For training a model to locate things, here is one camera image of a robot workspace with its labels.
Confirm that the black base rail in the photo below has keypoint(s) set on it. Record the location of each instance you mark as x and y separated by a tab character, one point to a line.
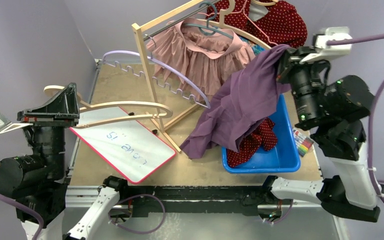
249	200

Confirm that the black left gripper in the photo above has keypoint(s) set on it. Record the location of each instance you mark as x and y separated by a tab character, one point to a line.
62	109

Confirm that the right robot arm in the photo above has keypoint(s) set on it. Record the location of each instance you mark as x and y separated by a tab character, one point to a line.
335	110

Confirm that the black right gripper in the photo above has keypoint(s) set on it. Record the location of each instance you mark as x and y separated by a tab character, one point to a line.
298	62

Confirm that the pink pleated skirt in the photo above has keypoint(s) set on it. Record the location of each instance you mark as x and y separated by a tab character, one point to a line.
206	60

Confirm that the cream wooden hanger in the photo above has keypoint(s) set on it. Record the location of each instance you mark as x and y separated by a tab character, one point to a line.
93	115
227	18

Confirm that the cream wooden hanger front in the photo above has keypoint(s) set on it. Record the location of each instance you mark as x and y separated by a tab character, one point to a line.
93	115

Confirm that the pink wire hanger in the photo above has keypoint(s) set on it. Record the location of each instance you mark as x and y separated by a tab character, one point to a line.
259	3

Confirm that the blue plastic bin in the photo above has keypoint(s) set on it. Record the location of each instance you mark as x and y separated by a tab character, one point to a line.
283	158

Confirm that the red polka dot dress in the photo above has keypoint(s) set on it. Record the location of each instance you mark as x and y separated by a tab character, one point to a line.
281	22

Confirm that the blue floral garment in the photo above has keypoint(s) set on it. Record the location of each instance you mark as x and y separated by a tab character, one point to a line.
257	49

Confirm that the red-edged whiteboard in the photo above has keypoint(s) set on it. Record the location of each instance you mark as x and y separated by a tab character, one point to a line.
128	147

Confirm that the marker pen pack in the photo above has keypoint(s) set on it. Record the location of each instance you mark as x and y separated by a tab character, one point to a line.
303	142

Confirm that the purple pleated skirt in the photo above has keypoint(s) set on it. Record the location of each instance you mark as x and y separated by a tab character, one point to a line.
245	99

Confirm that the red polka dot skirt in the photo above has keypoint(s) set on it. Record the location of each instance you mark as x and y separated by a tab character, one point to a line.
262	137

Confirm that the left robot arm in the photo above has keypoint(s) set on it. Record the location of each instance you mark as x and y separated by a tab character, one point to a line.
33	183

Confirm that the metal rack rod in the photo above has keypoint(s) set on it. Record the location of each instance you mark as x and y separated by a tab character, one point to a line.
172	13

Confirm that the cream wooden hanger rear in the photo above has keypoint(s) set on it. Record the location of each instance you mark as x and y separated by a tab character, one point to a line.
227	18

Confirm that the teal hanger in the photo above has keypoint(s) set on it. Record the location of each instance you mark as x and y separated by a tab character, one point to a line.
207	29

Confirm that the wooden clothes rack frame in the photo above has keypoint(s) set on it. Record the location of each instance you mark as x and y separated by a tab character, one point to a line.
152	81

